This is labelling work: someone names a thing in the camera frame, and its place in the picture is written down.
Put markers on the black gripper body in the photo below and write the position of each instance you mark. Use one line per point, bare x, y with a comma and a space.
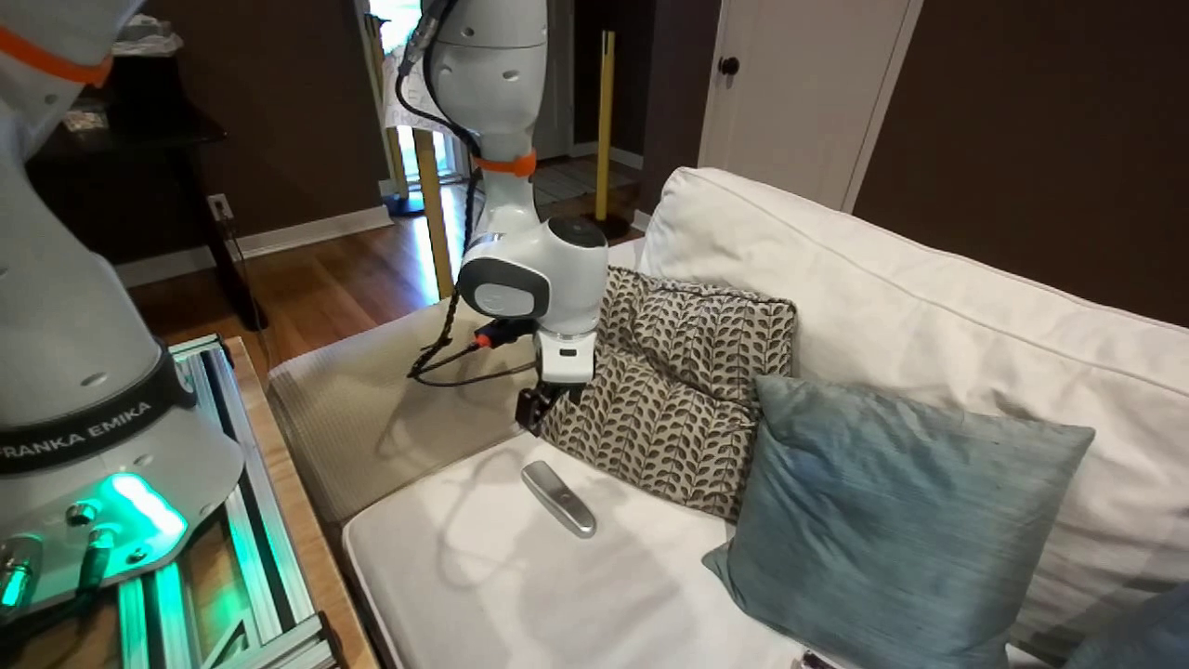
562, 397

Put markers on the grey silver remote control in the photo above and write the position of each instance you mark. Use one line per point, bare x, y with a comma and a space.
560, 498

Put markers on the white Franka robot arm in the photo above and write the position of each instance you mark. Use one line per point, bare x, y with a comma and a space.
74, 336

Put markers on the beige grid-pattern cloth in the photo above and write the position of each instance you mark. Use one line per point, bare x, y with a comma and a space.
357, 410

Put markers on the thin yellow stanchion pole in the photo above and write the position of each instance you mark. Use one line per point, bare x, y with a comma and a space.
606, 125

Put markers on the large teal pillow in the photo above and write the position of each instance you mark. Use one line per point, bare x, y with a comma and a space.
893, 521

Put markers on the dark door knob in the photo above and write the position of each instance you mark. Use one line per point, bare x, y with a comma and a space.
728, 66

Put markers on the white door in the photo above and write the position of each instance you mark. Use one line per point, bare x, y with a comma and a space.
791, 98

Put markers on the white sofa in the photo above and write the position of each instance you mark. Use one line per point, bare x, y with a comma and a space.
942, 309

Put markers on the dark side table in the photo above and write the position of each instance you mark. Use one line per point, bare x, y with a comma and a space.
134, 125

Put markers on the white crumpled cloth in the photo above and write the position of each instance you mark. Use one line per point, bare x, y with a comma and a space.
150, 35

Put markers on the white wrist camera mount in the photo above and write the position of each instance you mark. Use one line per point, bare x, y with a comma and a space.
566, 360

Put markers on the tan wooden post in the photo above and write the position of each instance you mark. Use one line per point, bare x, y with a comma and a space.
432, 225

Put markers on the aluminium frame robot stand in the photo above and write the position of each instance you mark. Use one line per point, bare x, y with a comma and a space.
255, 559

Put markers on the white wall outlet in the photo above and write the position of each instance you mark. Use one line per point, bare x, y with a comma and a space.
222, 205

